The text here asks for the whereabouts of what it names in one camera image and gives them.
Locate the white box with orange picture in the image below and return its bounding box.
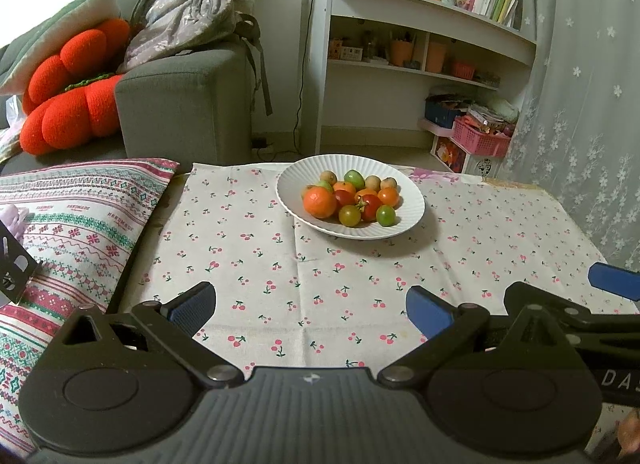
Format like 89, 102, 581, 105
431, 137, 468, 172

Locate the dark blue box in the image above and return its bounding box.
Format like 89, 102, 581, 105
425, 94, 473, 130

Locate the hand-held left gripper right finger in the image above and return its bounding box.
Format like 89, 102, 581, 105
377, 287, 576, 390

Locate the pink floral cloth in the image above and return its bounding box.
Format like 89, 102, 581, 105
395, 164, 551, 195

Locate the white ribbed plate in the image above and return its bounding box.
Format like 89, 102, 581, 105
276, 154, 426, 241

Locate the large tangerine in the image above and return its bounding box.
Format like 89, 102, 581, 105
302, 185, 338, 219

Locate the person's right hand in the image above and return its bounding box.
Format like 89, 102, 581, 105
616, 406, 640, 464

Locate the white and green pillow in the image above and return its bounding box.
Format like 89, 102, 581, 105
0, 0, 121, 95

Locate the black cable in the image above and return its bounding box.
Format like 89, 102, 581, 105
292, 0, 308, 145

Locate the black slotted stand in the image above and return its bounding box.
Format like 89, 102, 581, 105
0, 219, 43, 305

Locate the red tomato-shaped cushion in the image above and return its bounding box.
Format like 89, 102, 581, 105
19, 18, 132, 156

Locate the white lace curtain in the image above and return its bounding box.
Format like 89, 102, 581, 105
500, 0, 640, 270

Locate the striped patterned pillow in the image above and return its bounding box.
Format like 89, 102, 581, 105
0, 158, 181, 445

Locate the white shelf unit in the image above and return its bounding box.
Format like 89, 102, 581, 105
302, 0, 538, 165

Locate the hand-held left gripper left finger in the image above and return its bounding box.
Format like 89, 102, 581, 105
47, 281, 246, 390

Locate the pink plastic basket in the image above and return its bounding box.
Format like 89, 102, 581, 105
452, 117, 512, 157

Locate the clear plastic bag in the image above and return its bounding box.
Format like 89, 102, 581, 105
5, 94, 31, 130

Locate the grey sofa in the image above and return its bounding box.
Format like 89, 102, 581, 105
0, 0, 261, 170

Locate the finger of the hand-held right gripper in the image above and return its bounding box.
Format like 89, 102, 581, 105
588, 262, 640, 301
503, 281, 640, 341

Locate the cherry print tablecloth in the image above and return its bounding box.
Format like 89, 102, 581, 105
107, 161, 640, 464

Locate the grey floral backpack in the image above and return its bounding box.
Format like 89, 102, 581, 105
117, 0, 273, 117

